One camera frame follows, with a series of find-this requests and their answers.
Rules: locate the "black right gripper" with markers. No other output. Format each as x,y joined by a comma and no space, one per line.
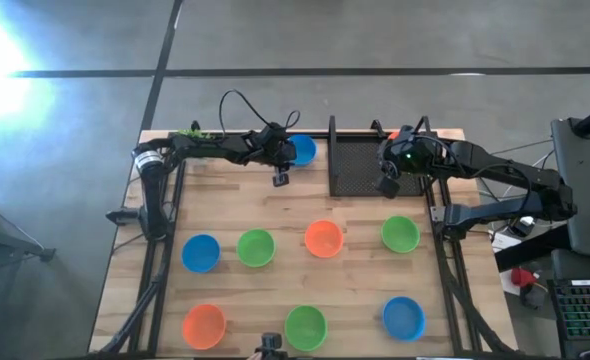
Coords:
415,155

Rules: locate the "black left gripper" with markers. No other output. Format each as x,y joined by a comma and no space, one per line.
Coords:
262,146

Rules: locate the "small blue plastic bowl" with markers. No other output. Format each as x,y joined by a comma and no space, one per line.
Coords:
201,253
306,150
404,319

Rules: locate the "small orange plastic bowl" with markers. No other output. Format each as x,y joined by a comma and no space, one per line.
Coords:
324,239
204,327
394,135

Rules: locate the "small green plastic bowl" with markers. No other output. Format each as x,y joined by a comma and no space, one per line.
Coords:
305,328
256,248
400,234

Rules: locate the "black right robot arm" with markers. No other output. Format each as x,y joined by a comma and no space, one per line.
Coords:
495,160

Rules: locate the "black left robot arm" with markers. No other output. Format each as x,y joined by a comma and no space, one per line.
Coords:
215,149

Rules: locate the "black perforated metal tray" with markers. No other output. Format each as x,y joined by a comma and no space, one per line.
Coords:
355,167

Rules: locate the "black clamp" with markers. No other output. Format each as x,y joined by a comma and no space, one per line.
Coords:
376,127
423,125
195,126

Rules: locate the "green plant in white pot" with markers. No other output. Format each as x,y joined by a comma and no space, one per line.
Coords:
192,134

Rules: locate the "white paper sheet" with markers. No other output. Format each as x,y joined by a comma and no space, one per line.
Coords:
506,287
502,243

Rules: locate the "black power adapter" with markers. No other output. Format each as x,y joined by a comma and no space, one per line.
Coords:
525,222

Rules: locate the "black bar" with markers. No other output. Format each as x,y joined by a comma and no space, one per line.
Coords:
530,247

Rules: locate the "small red object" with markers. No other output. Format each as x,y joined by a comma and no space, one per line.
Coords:
521,276

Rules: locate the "black laptop with backlit keyboard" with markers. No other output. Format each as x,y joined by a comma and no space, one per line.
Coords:
585,310

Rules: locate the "black metal stand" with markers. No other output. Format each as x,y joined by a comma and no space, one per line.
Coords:
46,254

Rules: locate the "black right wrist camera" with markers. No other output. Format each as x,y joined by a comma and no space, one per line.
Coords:
387,187

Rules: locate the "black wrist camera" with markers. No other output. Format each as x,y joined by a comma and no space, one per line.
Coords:
387,187
281,180

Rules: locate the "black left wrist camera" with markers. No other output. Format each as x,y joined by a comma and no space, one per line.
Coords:
281,180

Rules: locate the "black aluminium frame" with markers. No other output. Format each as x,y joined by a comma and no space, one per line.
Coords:
322,134

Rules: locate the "small black table camera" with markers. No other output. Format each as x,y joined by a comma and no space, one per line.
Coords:
271,342

